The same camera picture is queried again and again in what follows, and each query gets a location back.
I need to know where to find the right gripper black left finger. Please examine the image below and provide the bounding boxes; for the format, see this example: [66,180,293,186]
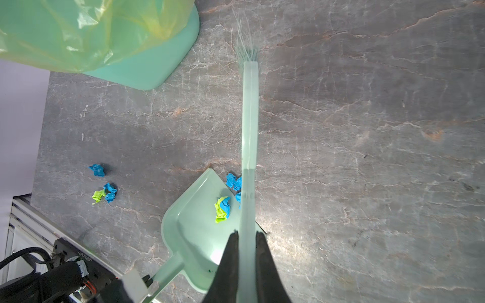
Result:
[202,231,239,303]

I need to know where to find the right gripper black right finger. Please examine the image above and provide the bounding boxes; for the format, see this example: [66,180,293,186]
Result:
[256,232,291,303]

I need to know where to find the mint green dustpan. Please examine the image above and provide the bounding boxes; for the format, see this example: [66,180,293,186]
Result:
[144,169,243,302]

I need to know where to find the mint green hand brush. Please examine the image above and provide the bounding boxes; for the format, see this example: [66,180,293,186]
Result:
[234,15,260,302]

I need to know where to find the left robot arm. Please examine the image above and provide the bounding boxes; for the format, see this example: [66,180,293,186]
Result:
[1,247,88,302]

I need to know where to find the blue scraps beside bin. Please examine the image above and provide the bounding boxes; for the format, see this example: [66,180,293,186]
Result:
[214,172,243,223]

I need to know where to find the blue green scraps front left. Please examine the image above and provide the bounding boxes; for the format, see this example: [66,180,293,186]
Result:
[89,164,117,205]

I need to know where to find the green trash bin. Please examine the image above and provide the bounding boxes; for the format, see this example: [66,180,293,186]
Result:
[86,6,200,90]

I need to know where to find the yellow-green plastic bin liner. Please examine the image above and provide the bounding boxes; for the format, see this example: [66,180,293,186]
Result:
[1,0,195,73]

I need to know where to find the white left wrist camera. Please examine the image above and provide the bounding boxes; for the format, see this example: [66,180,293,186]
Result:
[94,268,160,303]

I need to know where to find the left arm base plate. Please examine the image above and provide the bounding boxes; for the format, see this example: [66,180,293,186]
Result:
[53,238,117,293]

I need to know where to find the aluminium front rail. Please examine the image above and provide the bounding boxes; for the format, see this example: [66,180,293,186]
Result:
[1,195,123,302]

